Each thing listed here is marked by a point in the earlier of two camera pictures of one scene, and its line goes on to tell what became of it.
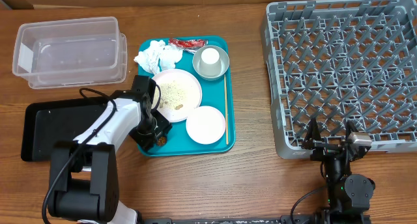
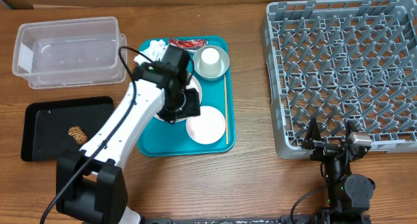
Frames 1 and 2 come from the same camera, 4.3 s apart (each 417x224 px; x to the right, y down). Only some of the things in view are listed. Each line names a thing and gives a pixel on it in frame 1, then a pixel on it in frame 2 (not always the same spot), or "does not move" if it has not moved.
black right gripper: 313,140 does not move
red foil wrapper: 188,45 does not move
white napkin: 149,58 does not move
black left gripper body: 150,129 -> 174,103
